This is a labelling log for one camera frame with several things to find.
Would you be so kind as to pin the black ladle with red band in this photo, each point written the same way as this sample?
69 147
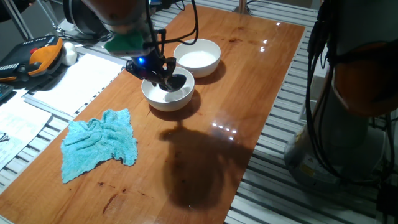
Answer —
175 82

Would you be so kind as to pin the green gripper flange mount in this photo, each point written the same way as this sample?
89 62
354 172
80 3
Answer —
124 43

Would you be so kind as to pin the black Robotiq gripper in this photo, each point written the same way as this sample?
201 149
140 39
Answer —
149 65

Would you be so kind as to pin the aluminium frame post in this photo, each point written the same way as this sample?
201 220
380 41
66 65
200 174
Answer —
242 7

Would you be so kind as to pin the black computer keyboard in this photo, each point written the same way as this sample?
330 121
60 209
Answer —
4 91

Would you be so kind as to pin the turquoise terry towel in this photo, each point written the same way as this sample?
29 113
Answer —
93 143

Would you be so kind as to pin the thin framed eyeglasses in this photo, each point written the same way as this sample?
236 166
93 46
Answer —
3 137

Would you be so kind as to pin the printed white paper sheet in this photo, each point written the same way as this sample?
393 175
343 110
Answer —
21 124

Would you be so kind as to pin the blank white paper sheet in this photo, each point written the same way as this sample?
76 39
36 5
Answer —
77 84

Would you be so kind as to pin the orange black teach pendant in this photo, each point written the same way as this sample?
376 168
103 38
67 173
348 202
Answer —
46 56

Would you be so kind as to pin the glossy wooden board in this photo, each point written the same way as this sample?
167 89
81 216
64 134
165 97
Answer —
186 155

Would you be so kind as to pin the black filament spool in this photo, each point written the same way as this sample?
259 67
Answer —
77 17

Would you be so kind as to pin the white rounded plastic object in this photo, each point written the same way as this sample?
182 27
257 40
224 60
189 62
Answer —
70 54

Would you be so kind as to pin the white ceramic bowl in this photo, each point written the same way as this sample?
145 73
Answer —
202 67
168 101

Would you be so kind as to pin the thin chrome rod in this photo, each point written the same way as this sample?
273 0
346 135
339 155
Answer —
49 15

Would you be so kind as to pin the grey slanted frame strut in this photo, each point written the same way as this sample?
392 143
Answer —
18 21

